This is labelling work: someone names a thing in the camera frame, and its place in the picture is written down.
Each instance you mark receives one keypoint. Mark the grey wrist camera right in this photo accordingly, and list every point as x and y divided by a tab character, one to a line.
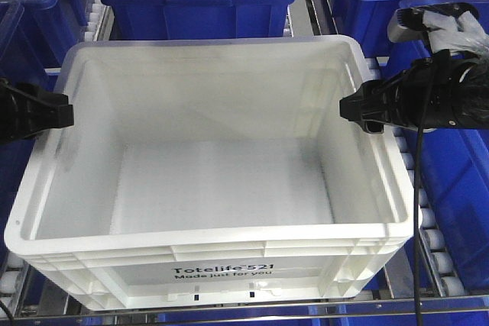
406	24

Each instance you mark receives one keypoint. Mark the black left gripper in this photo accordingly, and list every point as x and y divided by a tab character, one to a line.
30	109

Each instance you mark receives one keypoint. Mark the blue bin back left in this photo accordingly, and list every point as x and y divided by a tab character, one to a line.
46	13

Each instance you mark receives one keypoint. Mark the blue bin front right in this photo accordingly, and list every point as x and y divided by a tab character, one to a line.
455	172

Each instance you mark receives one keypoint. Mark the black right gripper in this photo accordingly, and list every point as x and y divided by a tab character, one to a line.
436	92

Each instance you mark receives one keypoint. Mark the steel front bar right shelf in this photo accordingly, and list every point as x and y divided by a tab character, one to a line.
444	311

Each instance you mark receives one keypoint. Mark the roller track left shelf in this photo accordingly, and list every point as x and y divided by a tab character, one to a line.
100	20

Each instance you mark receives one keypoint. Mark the white plastic tote bin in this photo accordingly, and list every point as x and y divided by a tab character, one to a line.
211	171

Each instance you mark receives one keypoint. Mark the blue bin front left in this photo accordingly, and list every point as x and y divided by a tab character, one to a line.
19	63

